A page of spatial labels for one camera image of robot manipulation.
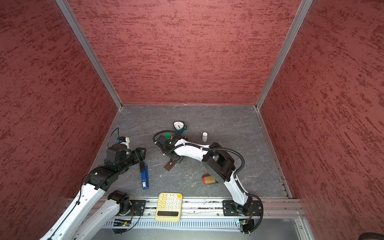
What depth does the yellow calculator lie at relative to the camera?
Answer: 72 centimetres

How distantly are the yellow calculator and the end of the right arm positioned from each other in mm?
271

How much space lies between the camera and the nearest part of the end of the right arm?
647mm
